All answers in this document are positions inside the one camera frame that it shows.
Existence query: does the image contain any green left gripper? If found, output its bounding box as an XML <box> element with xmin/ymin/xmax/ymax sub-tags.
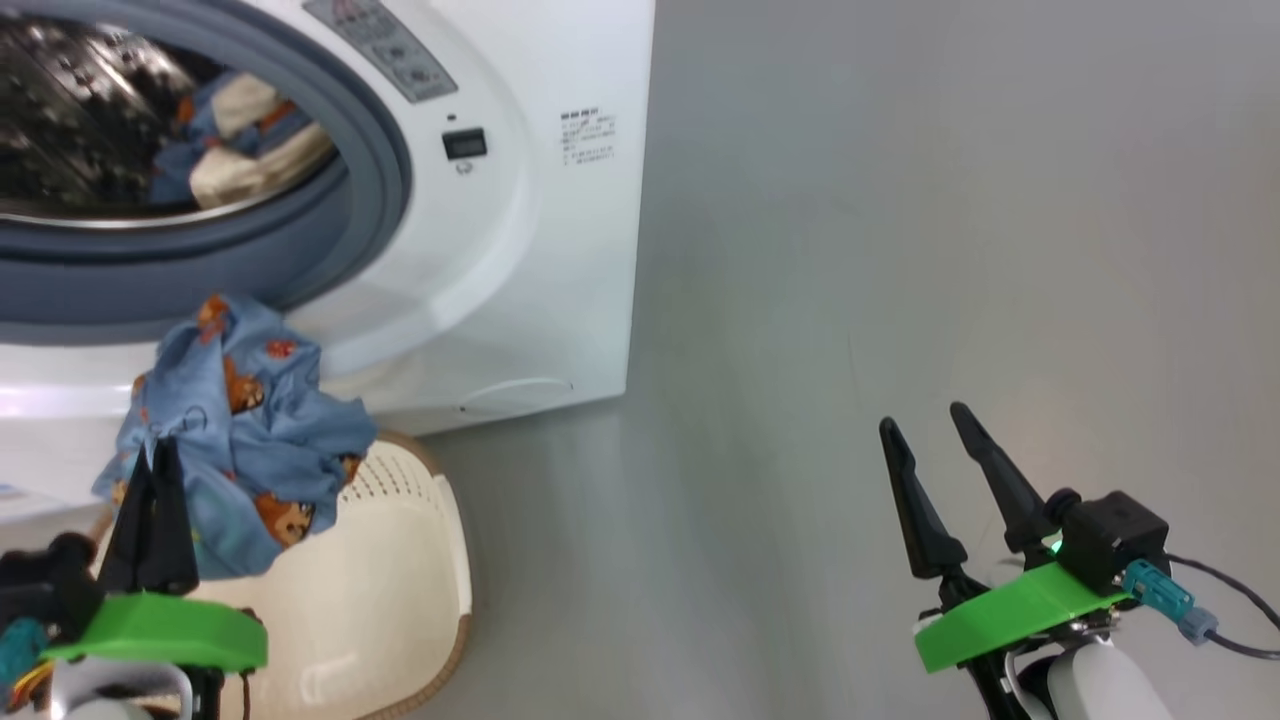
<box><xmin>40</xmin><ymin>437</ymin><xmax>269</xmax><ymax>673</ymax></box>

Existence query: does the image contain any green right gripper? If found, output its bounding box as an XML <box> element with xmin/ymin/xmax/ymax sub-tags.
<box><xmin>878</xmin><ymin>402</ymin><xmax>1136</xmax><ymax>673</ymax></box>

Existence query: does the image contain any blue bear print garment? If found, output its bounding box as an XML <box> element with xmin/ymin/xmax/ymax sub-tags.
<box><xmin>92</xmin><ymin>293</ymin><xmax>379</xmax><ymax>581</ymax></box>

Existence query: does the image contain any blue and cream garment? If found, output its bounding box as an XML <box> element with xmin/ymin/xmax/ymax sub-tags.
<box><xmin>150</xmin><ymin>70</ymin><xmax>336</xmax><ymax>211</ymax></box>

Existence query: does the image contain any steel washing machine drum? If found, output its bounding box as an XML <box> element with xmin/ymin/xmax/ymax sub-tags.
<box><xmin>0</xmin><ymin>15</ymin><xmax>346</xmax><ymax>226</ymax></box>

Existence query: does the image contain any white front-load washing machine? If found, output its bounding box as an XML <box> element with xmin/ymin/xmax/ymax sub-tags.
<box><xmin>0</xmin><ymin>0</ymin><xmax>658</xmax><ymax>521</ymax></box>

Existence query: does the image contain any cream basket with brown rim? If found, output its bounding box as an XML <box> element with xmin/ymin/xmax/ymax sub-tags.
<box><xmin>85</xmin><ymin>430</ymin><xmax>473</xmax><ymax>720</ymax></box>

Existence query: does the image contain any round white filter cover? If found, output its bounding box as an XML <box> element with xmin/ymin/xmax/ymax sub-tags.
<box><xmin>460</xmin><ymin>377</ymin><xmax>576</xmax><ymax>413</ymax></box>

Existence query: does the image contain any black text warning label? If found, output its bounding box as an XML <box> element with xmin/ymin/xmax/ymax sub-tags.
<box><xmin>560</xmin><ymin>108</ymin><xmax>616</xmax><ymax>166</ymax></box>

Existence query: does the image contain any grey instruction label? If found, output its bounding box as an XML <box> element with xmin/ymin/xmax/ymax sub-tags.
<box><xmin>303</xmin><ymin>0</ymin><xmax>459</xmax><ymax>104</ymax></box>

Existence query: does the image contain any teal left cable connector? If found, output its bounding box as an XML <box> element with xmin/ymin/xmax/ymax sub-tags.
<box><xmin>0</xmin><ymin>618</ymin><xmax>49</xmax><ymax>691</ymax></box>

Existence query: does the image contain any teal cable connector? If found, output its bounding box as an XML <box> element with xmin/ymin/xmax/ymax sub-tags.
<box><xmin>1120</xmin><ymin>558</ymin><xmax>1221</xmax><ymax>646</ymax></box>
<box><xmin>0</xmin><ymin>618</ymin><xmax>49</xmax><ymax>691</ymax></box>

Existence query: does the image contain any teal right cable connector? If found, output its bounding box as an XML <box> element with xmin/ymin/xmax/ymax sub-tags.
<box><xmin>1120</xmin><ymin>558</ymin><xmax>1221</xmax><ymax>646</ymax></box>

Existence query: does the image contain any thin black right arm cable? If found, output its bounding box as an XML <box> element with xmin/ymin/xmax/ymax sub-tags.
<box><xmin>1165</xmin><ymin>553</ymin><xmax>1280</xmax><ymax>661</ymax></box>

